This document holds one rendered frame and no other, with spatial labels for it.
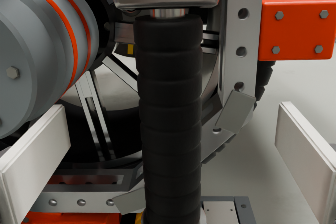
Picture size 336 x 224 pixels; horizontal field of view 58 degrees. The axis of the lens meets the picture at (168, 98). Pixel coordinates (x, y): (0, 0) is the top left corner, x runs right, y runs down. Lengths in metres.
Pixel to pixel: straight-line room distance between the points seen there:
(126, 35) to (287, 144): 0.35
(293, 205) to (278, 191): 0.10
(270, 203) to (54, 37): 1.27
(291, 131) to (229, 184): 1.35
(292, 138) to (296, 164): 0.01
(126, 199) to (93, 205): 0.05
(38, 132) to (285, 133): 0.13
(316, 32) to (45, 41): 0.30
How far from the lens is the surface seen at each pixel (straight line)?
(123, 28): 0.48
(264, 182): 1.56
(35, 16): 0.29
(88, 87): 0.52
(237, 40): 0.38
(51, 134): 0.18
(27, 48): 0.25
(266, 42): 0.39
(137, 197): 0.48
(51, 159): 0.18
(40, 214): 0.54
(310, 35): 0.40
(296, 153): 0.17
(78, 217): 0.53
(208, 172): 1.58
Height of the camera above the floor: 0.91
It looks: 22 degrees down
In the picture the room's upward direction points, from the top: 2 degrees counter-clockwise
